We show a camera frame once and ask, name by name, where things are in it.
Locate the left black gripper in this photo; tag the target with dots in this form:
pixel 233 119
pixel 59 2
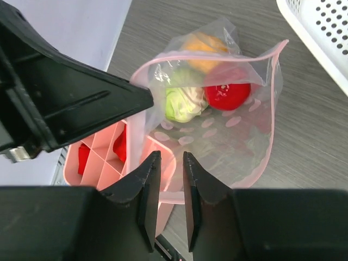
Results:
pixel 55 88

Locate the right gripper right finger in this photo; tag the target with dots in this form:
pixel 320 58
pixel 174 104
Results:
pixel 261 224

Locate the clear pink zip top bag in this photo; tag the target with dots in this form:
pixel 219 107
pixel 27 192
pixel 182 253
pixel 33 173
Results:
pixel 234 145

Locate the pink divided organizer tray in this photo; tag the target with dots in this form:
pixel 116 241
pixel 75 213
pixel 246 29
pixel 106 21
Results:
pixel 104 168

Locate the green fake lettuce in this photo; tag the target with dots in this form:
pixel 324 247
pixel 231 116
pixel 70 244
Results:
pixel 185 96

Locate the red plush fake food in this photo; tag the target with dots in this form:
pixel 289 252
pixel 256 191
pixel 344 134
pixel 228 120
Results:
pixel 119 146

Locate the orange fake fruit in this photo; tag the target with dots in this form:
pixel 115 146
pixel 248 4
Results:
pixel 203 44

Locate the red fake apple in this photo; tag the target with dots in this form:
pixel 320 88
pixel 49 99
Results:
pixel 226 88

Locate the white perforated plastic basket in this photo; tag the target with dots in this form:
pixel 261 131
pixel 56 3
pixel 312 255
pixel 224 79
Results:
pixel 322 27

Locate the red fake food under arm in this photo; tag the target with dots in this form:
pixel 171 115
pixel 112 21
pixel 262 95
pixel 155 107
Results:
pixel 83 154

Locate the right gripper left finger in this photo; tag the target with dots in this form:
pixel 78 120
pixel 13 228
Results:
pixel 83 223

